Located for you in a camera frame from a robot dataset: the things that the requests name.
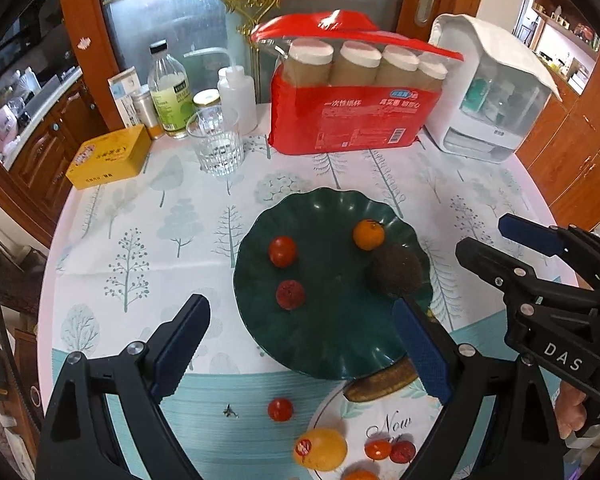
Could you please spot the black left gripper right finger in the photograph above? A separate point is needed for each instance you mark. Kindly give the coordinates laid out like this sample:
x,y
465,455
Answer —
x,y
521,439

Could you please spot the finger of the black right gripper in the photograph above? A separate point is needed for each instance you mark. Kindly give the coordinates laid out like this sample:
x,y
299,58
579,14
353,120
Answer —
x,y
500,269
578,248

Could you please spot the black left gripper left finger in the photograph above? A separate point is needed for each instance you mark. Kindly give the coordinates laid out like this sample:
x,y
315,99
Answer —
x,y
78,439

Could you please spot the orange-red cherry tomato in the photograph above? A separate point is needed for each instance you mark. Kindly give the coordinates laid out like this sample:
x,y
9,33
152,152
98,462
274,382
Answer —
x,y
378,449

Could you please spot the mandarin orange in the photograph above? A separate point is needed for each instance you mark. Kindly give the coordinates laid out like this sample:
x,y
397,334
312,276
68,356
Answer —
x,y
360,474

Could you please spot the large yellow grapefruit with sticker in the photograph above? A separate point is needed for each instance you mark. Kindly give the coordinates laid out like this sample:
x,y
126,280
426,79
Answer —
x,y
321,449

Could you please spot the right hand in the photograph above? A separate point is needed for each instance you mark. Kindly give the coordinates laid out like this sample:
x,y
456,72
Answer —
x,y
569,410

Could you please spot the wooden cabinets right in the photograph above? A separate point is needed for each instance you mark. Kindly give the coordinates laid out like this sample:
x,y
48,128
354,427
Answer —
x,y
562,153

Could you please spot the dark brown avocado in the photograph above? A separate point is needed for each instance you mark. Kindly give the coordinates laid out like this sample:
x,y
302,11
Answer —
x,y
395,271

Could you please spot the tree pattern tablecloth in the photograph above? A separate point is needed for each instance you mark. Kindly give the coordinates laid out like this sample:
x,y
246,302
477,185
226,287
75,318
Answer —
x,y
126,256

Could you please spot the small orange on plate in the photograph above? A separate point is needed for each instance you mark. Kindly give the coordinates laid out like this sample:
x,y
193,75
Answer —
x,y
368,234

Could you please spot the white countertop sterilizer appliance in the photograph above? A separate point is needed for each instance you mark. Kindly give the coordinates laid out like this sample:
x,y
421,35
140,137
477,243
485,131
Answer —
x,y
491,101

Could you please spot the dark green scalloped plate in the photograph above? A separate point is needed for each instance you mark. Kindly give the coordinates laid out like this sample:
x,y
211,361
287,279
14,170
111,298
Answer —
x,y
345,329

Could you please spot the red lychee on plate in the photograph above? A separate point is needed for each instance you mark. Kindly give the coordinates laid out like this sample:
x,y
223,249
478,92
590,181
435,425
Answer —
x,y
290,295

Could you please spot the cherry tomato on plate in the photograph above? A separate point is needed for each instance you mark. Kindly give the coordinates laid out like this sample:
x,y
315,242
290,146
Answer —
x,y
282,251

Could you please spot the wooden kitchen cabinet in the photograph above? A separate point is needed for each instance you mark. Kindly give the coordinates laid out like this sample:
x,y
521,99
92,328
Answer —
x,y
33,182

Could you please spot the yellow tin box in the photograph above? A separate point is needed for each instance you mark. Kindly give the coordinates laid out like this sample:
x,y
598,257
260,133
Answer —
x,y
115,156

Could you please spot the clear drinking glass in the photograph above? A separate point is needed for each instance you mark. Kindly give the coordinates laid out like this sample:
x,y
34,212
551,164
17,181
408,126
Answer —
x,y
216,140

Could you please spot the red paper cup package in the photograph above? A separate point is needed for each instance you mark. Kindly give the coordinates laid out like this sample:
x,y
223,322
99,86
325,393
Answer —
x,y
343,84

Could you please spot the small silver can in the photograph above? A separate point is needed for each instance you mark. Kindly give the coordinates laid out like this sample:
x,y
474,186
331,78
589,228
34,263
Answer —
x,y
144,106

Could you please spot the jar with gold lid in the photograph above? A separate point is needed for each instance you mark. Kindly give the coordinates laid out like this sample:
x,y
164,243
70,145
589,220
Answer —
x,y
207,97

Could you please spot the white blue carton box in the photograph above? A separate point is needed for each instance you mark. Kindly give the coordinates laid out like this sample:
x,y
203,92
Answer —
x,y
122,87

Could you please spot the clear bottle green label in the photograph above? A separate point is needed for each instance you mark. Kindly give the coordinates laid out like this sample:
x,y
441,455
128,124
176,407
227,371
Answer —
x,y
169,89

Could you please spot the white squeeze bottle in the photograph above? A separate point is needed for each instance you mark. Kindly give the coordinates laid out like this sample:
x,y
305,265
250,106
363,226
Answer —
x,y
236,89

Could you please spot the glass door gold ornament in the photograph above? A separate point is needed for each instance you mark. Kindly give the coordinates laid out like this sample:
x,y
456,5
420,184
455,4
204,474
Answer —
x,y
191,25

